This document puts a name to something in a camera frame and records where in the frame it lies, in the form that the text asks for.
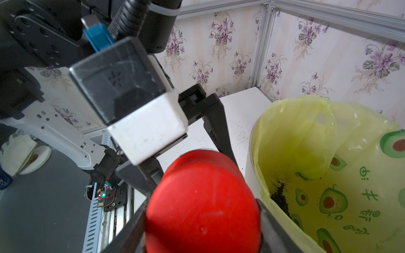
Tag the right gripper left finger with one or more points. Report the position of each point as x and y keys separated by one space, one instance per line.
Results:
x=132 y=238

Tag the green avocado print bag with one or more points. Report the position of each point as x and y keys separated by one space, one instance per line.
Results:
x=343 y=166

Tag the white plastic trash bin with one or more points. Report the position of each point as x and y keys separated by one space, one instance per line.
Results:
x=250 y=176

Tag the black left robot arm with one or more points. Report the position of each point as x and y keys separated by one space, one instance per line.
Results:
x=40 y=41

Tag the dark tea leaves pile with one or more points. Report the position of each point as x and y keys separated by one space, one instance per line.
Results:
x=279 y=198

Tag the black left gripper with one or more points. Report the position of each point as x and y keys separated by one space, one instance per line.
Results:
x=159 y=125

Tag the aluminium frame bars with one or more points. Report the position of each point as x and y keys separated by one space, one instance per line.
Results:
x=282 y=53

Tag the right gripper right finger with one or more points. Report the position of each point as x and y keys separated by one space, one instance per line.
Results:
x=274 y=239

